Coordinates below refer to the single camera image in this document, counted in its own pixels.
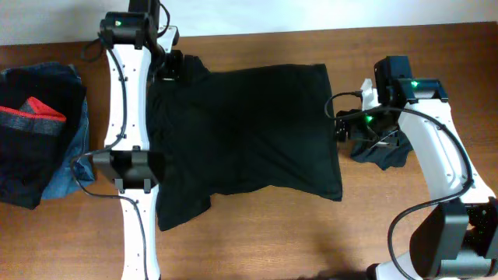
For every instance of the black t-shirt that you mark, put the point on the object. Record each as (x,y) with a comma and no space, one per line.
(237,132)

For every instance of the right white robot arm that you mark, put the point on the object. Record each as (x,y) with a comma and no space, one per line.
(454,234)

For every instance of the crumpled black garment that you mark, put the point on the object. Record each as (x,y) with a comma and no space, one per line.
(393,154)

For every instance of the folded blue jeans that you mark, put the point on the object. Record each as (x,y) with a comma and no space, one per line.
(61,183)

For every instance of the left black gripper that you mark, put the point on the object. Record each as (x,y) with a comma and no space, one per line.
(171,66)

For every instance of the black red folded garment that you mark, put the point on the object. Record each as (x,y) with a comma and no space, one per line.
(40,116)

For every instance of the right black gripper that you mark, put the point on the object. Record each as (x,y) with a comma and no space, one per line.
(341,127)

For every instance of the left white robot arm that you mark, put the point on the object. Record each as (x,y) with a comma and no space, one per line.
(139,48)

